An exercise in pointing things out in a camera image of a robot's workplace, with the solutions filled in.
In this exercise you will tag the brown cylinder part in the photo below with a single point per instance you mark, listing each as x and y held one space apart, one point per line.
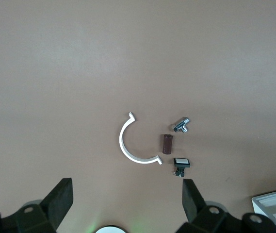
167 144

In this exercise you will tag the chrome tee valve fitting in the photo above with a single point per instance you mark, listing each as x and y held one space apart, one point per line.
181 125

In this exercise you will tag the white rectangular push button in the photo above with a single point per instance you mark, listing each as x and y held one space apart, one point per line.
182 162

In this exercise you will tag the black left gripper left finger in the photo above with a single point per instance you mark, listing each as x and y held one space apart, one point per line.
55 201

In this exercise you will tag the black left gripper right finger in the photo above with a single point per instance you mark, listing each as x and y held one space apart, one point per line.
192 201

